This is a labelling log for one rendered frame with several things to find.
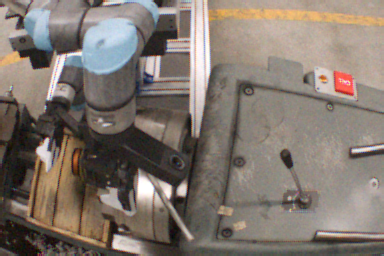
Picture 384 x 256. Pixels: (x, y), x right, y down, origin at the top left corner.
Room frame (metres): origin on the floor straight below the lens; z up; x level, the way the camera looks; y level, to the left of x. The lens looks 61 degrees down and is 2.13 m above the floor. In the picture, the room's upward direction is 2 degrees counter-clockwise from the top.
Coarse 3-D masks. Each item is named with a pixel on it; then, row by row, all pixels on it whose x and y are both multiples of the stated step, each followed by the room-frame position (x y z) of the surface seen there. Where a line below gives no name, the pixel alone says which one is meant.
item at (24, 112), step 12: (24, 108) 0.77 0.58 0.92; (24, 120) 0.74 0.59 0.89; (24, 132) 0.70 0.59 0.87; (12, 144) 0.62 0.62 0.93; (12, 156) 0.58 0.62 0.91; (12, 168) 0.55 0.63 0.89; (12, 180) 0.51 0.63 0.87; (0, 192) 0.44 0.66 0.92; (0, 204) 0.39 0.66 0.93; (0, 216) 0.35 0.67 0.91
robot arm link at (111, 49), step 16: (96, 32) 0.39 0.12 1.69; (112, 32) 0.38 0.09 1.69; (128, 32) 0.38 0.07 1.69; (96, 48) 0.36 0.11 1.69; (112, 48) 0.35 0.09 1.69; (128, 48) 0.36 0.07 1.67; (96, 64) 0.35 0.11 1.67; (112, 64) 0.35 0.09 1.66; (128, 64) 0.35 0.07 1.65; (96, 80) 0.34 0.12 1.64; (112, 80) 0.34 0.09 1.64; (128, 80) 0.35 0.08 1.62; (96, 96) 0.33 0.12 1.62; (112, 96) 0.33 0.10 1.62; (128, 96) 0.34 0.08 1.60
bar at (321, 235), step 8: (320, 232) 0.21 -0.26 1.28; (328, 232) 0.21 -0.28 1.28; (336, 232) 0.20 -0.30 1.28; (344, 232) 0.20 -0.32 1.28; (352, 232) 0.19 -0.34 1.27; (360, 232) 0.19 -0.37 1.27; (368, 232) 0.18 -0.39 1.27; (344, 240) 0.18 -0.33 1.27; (352, 240) 0.17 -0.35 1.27; (360, 240) 0.17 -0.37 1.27; (368, 240) 0.16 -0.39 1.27; (376, 240) 0.16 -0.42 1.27
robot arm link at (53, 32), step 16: (64, 0) 0.53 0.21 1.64; (80, 0) 0.52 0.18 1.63; (48, 16) 0.49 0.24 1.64; (64, 16) 0.49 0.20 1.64; (80, 16) 0.48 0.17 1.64; (48, 32) 0.46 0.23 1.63; (64, 32) 0.46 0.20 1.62; (48, 48) 0.46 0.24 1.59; (64, 48) 0.45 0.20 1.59; (80, 48) 0.45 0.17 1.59
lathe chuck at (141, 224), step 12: (144, 108) 0.57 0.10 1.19; (156, 108) 0.57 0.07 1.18; (168, 108) 0.58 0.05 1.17; (144, 120) 0.52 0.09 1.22; (156, 120) 0.52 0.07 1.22; (156, 132) 0.49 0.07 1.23; (144, 180) 0.39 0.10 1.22; (144, 192) 0.36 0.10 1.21; (144, 204) 0.34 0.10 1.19; (120, 216) 0.32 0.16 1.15; (132, 216) 0.32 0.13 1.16; (144, 216) 0.32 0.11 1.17; (120, 228) 0.31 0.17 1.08; (132, 228) 0.31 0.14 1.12; (144, 228) 0.30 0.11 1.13; (156, 240) 0.29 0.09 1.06
